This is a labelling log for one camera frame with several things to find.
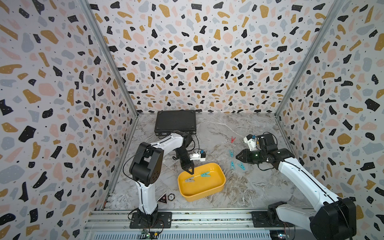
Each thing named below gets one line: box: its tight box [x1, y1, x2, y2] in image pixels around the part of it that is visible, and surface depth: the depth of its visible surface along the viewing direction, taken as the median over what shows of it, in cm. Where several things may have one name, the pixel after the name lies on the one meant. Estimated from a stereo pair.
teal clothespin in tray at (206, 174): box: [201, 171, 211, 177], surface depth 87 cm
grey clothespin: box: [185, 176, 195, 183], surface depth 86 cm
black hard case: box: [154, 109, 197, 136], surface depth 115 cm
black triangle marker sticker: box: [156, 191, 169, 205], surface depth 82 cm
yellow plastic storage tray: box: [177, 163, 226, 203], surface depth 85 cm
